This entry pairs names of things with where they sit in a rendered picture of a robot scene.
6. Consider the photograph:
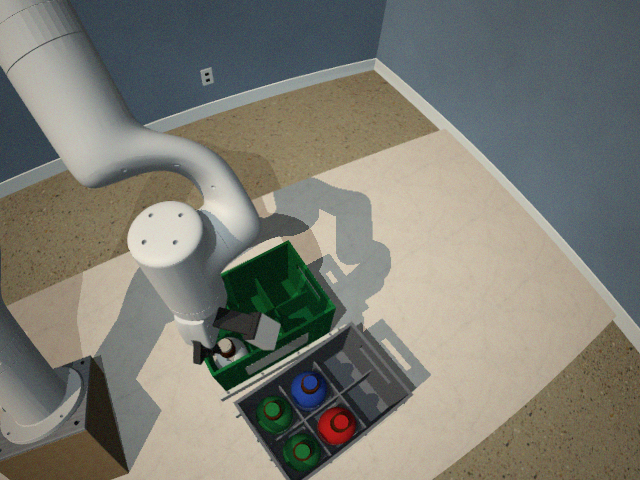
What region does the green crate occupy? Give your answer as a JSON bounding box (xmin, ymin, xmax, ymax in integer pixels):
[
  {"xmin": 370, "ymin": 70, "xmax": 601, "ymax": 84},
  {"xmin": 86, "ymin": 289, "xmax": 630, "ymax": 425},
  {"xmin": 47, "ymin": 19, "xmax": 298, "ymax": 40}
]
[{"xmin": 204, "ymin": 240, "xmax": 336, "ymax": 391}]

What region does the red bottle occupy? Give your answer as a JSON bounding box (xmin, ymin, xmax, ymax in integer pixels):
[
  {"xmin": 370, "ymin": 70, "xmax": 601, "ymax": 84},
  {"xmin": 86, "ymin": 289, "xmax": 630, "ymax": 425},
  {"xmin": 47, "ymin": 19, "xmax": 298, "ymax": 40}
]
[{"xmin": 316, "ymin": 407, "xmax": 356, "ymax": 446}]

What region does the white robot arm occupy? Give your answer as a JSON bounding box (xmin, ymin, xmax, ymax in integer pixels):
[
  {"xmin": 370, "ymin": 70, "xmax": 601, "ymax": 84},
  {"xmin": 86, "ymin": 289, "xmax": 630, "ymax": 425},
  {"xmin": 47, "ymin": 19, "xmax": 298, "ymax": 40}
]
[{"xmin": 0, "ymin": 0, "xmax": 281, "ymax": 444}]

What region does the grey bottle crate with dividers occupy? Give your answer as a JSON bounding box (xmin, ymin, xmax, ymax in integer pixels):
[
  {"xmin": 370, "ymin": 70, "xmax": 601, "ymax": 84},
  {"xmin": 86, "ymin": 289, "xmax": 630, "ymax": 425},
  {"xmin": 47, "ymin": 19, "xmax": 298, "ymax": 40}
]
[{"xmin": 242, "ymin": 321, "xmax": 413, "ymax": 480}]

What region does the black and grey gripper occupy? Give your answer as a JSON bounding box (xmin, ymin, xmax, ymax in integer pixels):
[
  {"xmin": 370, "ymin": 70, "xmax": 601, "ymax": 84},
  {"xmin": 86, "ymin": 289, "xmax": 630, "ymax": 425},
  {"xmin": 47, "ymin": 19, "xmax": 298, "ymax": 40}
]
[{"xmin": 174, "ymin": 288, "xmax": 227, "ymax": 365}]

